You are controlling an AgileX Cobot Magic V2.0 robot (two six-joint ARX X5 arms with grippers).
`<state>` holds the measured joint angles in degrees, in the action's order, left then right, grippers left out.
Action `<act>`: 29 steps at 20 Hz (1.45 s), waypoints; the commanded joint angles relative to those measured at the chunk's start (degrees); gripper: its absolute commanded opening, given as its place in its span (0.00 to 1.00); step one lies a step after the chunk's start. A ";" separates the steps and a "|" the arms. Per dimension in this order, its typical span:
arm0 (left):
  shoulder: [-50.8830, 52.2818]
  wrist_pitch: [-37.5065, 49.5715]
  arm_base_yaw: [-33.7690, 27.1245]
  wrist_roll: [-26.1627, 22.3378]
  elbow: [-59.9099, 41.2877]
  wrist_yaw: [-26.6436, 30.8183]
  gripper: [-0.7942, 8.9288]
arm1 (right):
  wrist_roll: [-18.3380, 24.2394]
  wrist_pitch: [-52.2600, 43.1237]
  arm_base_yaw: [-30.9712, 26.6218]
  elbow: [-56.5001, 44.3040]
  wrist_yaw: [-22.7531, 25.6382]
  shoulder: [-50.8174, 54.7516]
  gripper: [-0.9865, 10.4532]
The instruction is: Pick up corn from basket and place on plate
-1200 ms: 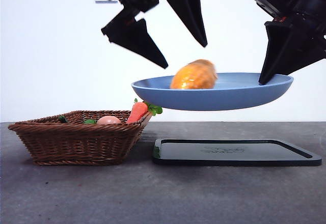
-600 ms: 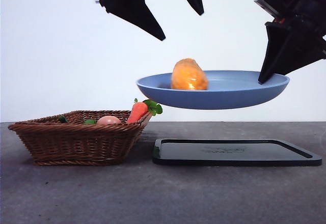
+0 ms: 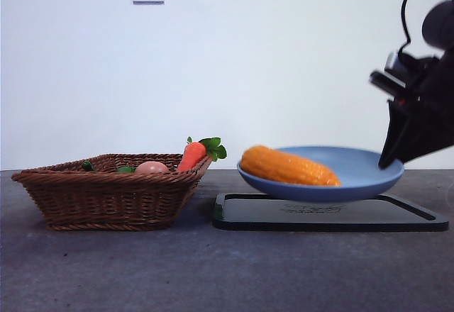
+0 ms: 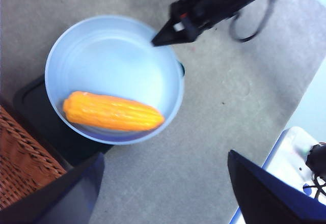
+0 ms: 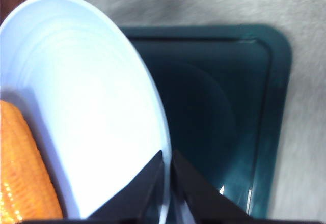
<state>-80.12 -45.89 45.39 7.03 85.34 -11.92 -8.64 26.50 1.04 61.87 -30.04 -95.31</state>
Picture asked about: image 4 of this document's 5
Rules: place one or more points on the black rectangular tray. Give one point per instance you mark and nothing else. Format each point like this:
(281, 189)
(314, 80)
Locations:
(33, 101)

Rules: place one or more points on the blue round plate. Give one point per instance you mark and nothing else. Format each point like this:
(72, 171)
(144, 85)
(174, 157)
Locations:
(109, 63)

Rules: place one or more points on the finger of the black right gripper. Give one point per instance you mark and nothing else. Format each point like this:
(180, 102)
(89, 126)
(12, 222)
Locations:
(184, 34)

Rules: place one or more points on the yellow corn cob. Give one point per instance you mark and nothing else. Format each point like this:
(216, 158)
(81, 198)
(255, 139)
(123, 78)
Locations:
(112, 112)

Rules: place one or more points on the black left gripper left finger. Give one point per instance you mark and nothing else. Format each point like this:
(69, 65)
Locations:
(63, 198)

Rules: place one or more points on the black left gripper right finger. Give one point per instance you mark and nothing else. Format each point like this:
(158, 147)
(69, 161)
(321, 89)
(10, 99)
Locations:
(267, 198)

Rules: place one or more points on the brown wicker basket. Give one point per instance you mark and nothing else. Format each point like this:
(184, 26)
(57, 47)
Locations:
(20, 157)

